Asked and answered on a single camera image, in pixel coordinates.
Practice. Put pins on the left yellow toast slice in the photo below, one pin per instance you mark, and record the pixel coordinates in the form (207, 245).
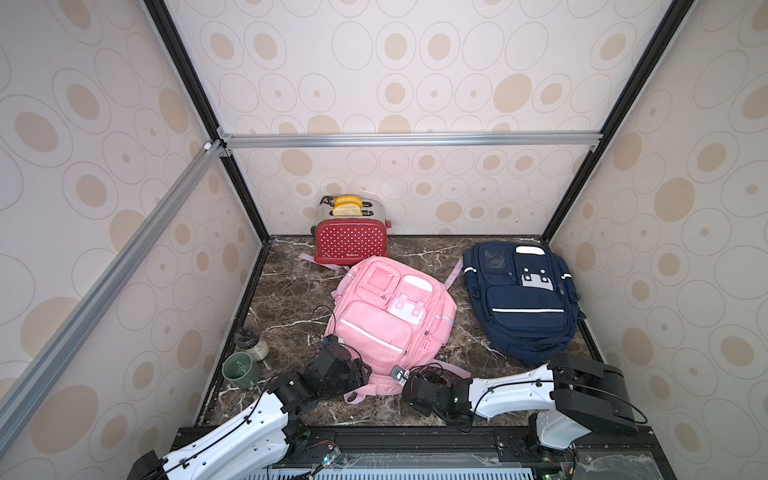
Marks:
(348, 199)

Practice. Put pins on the black right corner post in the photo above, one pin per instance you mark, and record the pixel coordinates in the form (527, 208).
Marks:
(661, 39)

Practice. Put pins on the red polka dot toaster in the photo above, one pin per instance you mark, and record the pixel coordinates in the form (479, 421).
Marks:
(346, 241)

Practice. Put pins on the black left corner post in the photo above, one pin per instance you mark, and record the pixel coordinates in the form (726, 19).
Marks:
(160, 16)

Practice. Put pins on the navy blue backpack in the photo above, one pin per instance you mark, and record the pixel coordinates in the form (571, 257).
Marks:
(524, 298)

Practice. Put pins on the pink backpack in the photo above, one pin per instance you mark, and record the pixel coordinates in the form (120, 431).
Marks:
(391, 314)

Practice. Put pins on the horizontal aluminium frame bar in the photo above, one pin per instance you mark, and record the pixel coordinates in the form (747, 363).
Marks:
(450, 139)

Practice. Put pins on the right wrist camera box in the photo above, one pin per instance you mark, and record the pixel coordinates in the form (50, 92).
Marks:
(400, 375)

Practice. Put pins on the right yellow toast slice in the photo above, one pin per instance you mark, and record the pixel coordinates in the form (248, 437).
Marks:
(347, 210)

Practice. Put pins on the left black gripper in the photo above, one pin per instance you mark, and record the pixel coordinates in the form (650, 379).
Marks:
(357, 373)

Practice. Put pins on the black corner post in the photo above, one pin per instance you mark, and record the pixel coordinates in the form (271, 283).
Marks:
(661, 39)
(160, 16)

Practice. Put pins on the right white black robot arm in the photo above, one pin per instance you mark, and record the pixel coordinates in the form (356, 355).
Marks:
(569, 397)

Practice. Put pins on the green ceramic mug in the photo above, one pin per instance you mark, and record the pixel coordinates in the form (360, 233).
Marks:
(241, 370)

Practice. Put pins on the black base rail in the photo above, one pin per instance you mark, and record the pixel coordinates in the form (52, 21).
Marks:
(413, 452)

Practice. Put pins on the diagonal aluminium frame bar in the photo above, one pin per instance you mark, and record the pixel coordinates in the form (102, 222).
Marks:
(38, 379)

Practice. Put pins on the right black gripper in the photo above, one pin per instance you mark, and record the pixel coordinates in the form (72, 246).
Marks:
(417, 393)

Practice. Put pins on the yellow toast slice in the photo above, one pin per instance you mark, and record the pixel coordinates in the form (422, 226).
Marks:
(348, 199)
(347, 210)

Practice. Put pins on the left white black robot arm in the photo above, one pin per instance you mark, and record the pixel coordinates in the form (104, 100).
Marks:
(267, 430)

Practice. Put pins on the small glass jar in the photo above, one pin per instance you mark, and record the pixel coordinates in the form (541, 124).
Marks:
(251, 341)

